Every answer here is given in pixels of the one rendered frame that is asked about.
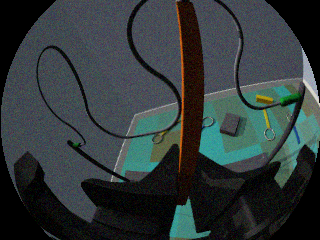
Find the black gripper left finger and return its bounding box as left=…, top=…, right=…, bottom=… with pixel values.
left=81, top=144, right=180, bottom=235

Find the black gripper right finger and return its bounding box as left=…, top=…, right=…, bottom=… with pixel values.
left=188, top=152, right=281, bottom=233

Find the grey ring with orange handle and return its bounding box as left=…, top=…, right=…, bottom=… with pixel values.
left=175, top=0, right=204, bottom=205

